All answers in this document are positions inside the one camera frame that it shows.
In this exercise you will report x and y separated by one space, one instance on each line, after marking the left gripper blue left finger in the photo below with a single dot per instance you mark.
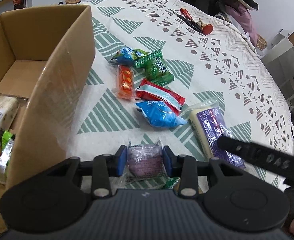
120 160

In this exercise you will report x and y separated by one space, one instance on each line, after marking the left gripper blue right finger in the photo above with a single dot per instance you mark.
167 159

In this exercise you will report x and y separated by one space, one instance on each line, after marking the round purple cake packet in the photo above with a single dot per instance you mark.
144 168

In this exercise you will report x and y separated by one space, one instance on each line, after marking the teal beige cookie packet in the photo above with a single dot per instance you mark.
170 183

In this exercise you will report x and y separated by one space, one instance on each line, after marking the purple white sandwich packet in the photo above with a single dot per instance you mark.
208 122

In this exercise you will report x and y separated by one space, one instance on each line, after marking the red light-blue snack packet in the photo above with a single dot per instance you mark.
152 92

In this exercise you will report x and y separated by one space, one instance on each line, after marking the green plum candy packet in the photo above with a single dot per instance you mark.
156 70

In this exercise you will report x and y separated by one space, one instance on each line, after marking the orange snack packet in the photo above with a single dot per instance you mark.
125 86

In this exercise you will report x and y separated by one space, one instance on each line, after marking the patterned white green bedspread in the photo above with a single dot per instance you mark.
222 65

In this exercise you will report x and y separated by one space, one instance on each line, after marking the small blue green snack packet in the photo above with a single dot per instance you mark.
127 56

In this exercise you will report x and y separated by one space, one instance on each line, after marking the white storage rack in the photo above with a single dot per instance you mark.
279 60

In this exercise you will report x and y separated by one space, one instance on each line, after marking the green silver snack packet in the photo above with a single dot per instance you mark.
6 151

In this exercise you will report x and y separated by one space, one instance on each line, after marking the brown cardboard box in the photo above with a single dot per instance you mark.
46 54

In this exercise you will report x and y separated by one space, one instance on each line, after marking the black keys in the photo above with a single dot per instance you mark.
190 23

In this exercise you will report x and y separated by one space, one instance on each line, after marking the red round mushroom charm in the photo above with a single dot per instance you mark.
205 28

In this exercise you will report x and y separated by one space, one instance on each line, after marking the pink purple pillow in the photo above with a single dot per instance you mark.
241 14

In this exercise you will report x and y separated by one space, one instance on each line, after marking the jar with cork lid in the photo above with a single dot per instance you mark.
72 2

